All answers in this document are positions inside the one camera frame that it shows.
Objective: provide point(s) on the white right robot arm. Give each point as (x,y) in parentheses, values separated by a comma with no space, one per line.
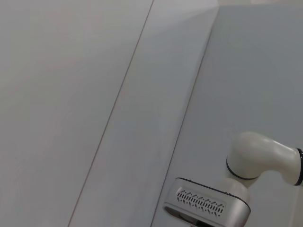
(255,156)

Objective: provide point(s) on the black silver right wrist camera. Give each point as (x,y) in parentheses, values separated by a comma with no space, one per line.
(213,212)

